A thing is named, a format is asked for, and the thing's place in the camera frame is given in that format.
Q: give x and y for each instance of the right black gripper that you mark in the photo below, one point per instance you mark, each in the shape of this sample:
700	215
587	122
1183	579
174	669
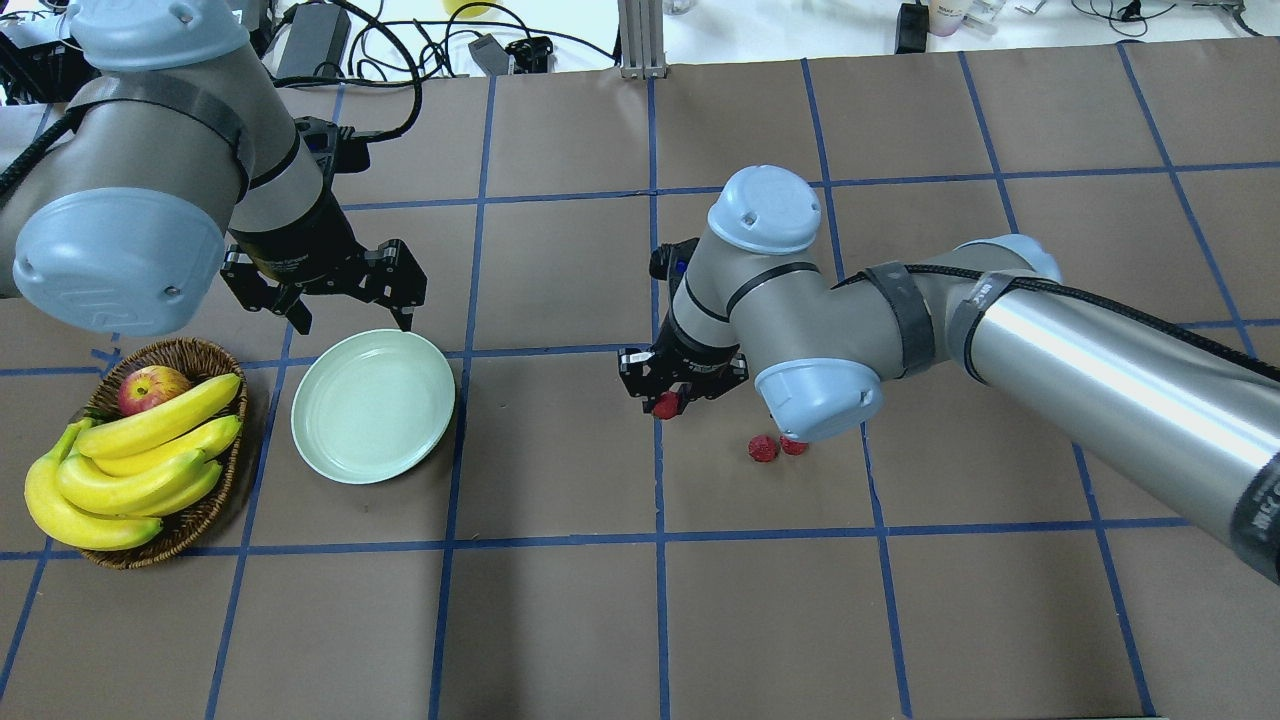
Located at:
688	349

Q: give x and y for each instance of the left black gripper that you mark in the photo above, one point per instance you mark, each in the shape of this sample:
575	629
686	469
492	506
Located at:
298	238

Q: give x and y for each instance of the red strawberry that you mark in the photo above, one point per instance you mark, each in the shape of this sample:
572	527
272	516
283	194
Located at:
792	447
763	448
667	406

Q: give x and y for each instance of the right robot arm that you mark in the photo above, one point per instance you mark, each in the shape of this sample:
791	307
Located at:
1193	422

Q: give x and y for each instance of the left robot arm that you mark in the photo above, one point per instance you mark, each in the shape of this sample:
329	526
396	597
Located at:
178	164

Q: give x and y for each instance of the light green plate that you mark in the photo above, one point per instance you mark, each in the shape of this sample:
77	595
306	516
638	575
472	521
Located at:
373	407

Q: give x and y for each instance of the woven wicker basket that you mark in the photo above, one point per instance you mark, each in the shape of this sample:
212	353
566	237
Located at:
199	360

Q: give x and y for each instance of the red apple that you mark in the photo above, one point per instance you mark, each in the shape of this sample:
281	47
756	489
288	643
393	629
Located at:
150	386

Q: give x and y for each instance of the black power adapter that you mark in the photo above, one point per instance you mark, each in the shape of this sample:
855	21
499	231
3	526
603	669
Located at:
316	35

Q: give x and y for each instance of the yellow banana bunch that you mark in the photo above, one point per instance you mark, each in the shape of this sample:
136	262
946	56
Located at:
110	487

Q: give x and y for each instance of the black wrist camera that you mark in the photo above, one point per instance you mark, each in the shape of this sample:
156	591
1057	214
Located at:
669	262

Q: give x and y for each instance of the aluminium frame post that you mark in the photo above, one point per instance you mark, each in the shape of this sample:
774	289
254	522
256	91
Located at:
641	40

